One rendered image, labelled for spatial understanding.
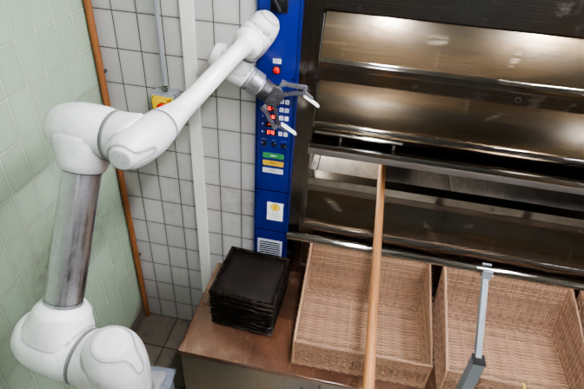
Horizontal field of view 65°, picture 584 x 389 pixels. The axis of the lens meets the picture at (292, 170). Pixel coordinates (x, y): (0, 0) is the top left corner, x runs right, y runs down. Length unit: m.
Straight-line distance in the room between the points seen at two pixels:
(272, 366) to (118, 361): 0.89
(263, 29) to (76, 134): 0.65
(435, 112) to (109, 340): 1.32
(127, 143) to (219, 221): 1.19
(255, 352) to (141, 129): 1.22
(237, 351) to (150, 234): 0.79
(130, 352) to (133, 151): 0.52
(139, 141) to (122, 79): 0.91
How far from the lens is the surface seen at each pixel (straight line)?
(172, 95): 1.90
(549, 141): 1.93
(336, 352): 1.95
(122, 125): 1.19
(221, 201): 2.18
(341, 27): 1.69
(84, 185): 1.30
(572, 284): 1.87
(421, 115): 1.80
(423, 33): 1.70
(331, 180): 1.97
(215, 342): 2.13
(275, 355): 2.09
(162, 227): 2.44
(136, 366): 1.35
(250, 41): 1.49
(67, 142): 1.27
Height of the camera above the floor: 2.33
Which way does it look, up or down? 35 degrees down
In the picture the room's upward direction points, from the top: 4 degrees clockwise
